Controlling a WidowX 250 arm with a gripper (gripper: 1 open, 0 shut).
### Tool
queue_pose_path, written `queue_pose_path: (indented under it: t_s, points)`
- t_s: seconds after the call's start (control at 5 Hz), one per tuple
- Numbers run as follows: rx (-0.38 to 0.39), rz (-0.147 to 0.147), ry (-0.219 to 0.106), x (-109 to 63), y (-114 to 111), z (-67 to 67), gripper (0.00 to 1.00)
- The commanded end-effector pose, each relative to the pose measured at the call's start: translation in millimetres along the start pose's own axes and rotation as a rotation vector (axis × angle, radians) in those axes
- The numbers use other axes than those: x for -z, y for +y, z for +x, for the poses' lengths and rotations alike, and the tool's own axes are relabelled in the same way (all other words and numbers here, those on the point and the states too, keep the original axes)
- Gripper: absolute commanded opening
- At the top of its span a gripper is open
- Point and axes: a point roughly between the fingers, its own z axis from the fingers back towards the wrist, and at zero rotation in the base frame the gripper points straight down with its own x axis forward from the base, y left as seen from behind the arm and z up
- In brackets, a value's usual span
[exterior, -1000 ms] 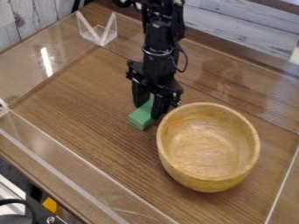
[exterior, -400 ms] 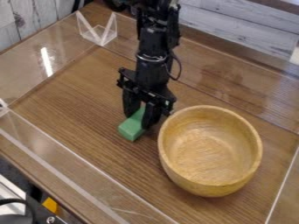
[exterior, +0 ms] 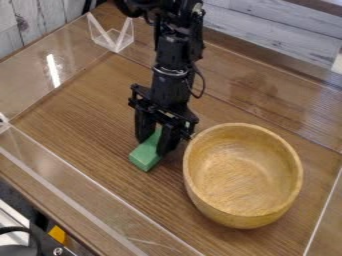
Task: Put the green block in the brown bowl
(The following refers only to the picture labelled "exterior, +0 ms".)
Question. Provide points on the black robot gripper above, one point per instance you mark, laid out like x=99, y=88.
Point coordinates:
x=162, y=104

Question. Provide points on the green rectangular block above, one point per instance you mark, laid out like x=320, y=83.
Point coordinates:
x=143, y=156

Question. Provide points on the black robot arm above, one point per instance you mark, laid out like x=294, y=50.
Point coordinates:
x=177, y=20

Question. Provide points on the brown wooden bowl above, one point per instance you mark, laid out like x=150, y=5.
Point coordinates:
x=244, y=175

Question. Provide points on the yellow and black device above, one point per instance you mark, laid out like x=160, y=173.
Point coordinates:
x=67, y=241

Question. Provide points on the clear acrylic corner bracket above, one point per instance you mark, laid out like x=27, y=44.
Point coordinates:
x=115, y=39

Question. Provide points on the clear acrylic front wall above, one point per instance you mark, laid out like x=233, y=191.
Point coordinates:
x=107, y=225

